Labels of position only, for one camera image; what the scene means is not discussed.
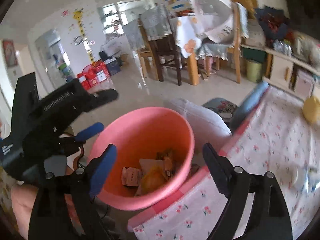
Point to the pink trash bucket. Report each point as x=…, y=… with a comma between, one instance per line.
x=141, y=134

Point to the wooden dining chair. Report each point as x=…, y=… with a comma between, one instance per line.
x=239, y=34

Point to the red gift boxes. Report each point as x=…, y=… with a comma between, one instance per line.
x=93, y=74

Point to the white TV cabinet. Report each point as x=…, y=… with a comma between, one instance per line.
x=297, y=74

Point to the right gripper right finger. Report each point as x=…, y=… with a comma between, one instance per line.
x=220, y=169

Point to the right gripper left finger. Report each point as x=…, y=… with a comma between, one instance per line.
x=99, y=169

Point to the green waste bin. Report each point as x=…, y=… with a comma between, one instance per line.
x=253, y=70

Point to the blue chair back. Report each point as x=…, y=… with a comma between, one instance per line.
x=247, y=105

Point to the cherry print tablecloth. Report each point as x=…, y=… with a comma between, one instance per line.
x=275, y=183

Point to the dark wooden chair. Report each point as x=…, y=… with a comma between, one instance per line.
x=157, y=32

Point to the white mesh food cover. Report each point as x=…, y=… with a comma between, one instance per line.
x=215, y=18

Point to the dining table with cloth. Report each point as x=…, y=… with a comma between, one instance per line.
x=189, y=41

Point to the yellow pear left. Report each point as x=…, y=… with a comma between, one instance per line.
x=311, y=108

